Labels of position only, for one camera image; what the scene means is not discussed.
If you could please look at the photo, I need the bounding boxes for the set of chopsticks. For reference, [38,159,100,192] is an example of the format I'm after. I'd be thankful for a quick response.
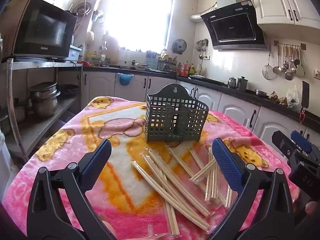
[131,145,237,238]

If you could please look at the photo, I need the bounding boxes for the aluminium exhaust duct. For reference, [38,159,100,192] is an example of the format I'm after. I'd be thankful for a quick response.
[189,2,218,23]

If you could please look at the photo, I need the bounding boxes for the black induction cooktop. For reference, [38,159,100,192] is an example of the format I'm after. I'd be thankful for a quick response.
[191,75,228,85]

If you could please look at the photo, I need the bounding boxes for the small steel pot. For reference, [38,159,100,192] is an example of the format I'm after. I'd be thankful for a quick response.
[28,82,58,98]

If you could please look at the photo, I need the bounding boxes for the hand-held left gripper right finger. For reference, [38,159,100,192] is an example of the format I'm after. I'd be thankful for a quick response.
[211,137,295,240]

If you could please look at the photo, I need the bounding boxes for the black range hood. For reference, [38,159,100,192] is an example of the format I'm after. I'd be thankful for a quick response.
[200,0,267,51]

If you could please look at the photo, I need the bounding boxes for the wall-mounted plastic holder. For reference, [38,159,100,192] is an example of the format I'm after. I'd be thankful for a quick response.
[91,9,104,27]

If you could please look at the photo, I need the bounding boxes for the clear plastic bag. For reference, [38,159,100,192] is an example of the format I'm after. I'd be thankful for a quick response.
[286,84,302,111]

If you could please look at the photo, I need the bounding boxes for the white base cabinets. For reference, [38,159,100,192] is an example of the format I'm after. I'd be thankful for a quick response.
[81,70,320,155]

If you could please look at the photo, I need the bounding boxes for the person's right hand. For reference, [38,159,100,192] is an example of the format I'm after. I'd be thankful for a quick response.
[305,201,320,215]

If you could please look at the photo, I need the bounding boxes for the black wire spice rack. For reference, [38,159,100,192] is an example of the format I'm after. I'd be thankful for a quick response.
[159,55,175,71]

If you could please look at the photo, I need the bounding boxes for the pile of ginger roots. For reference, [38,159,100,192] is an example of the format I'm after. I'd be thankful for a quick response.
[269,91,288,105]

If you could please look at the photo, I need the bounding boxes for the black frying pan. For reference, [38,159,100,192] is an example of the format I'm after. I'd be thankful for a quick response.
[57,84,79,96]

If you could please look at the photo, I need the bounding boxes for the wire mesh skimmer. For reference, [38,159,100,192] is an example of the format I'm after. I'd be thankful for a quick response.
[262,44,274,80]

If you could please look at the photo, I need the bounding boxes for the stainless steel shelf rack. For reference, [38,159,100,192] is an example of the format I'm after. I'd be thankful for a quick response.
[0,59,83,165]

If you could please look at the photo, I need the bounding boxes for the black microwave oven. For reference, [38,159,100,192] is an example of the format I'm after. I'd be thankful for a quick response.
[11,0,78,61]

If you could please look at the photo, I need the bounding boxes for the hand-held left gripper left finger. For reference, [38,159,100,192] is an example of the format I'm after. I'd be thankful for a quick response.
[26,139,112,240]

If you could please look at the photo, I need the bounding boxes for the white hanging scoop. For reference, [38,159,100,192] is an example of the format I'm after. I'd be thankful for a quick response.
[86,31,96,47]

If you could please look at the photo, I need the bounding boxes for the red sauce bottle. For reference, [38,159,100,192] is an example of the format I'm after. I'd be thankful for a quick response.
[181,60,190,78]

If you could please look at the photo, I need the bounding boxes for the person's left hand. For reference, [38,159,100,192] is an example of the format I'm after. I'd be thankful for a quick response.
[101,221,118,240]

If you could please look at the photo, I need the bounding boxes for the bunch of hanging small utensils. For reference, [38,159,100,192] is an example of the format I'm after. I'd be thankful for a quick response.
[196,38,209,60]

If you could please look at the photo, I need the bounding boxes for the grey-green plastic utensil holder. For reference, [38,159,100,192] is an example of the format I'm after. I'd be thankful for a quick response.
[145,83,209,143]

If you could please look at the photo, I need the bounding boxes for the pink printed blanket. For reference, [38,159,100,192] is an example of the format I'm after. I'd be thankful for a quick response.
[1,95,300,240]

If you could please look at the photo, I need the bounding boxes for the white wall cabinets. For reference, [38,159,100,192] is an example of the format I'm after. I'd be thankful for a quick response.
[250,0,320,28]

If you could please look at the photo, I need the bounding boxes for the large steel pot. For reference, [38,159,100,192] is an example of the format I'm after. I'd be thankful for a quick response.
[30,91,61,118]

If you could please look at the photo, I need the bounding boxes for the coiled grey hose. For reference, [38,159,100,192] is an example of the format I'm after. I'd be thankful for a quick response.
[74,2,93,16]

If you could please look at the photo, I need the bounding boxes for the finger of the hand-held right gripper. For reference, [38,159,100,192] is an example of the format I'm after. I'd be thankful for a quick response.
[272,130,297,165]
[291,130,320,165]

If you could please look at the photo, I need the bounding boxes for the black countertop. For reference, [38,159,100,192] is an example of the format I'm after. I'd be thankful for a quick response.
[82,65,320,128]

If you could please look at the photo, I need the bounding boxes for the small grey wall fan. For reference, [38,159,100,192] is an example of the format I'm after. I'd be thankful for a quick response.
[172,39,187,55]

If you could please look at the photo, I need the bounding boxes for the kitchen window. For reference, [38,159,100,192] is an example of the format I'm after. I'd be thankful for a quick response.
[104,0,175,52]

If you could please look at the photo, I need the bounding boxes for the row of hanging steel ladles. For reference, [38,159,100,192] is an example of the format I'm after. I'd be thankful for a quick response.
[273,40,307,81]

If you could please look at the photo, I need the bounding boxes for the black rectangular device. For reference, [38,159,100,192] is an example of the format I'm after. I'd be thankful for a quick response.
[301,81,310,107]

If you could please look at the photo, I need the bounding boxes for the blue hanging bin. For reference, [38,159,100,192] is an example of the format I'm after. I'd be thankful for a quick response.
[116,73,134,87]

